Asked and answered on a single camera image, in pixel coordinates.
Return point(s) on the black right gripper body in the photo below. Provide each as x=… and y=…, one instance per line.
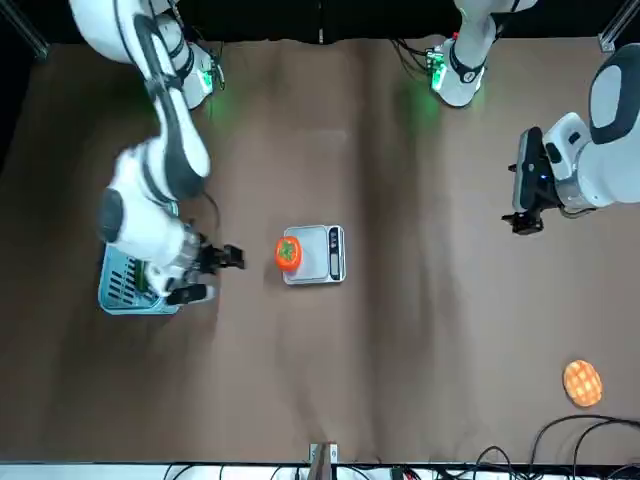
x=202, y=255

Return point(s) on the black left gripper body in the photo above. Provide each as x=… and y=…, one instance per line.
x=551, y=185

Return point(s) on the orange-red toy tomato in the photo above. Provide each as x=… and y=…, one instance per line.
x=290, y=262

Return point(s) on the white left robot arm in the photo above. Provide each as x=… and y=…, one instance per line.
x=467, y=65

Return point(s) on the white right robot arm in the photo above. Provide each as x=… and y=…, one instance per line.
x=145, y=220

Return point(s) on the silver digital kitchen scale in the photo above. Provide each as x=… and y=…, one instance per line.
x=320, y=250

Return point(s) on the light blue plastic basket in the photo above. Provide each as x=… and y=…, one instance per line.
x=115, y=295

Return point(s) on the green toy cucumber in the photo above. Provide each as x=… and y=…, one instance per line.
x=142, y=275

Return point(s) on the round orange waffle bread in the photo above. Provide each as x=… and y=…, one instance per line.
x=582, y=384

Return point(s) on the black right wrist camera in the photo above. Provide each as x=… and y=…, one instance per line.
x=187, y=295

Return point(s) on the aluminium frame post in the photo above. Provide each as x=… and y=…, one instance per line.
x=322, y=462
x=37, y=45
x=612, y=35

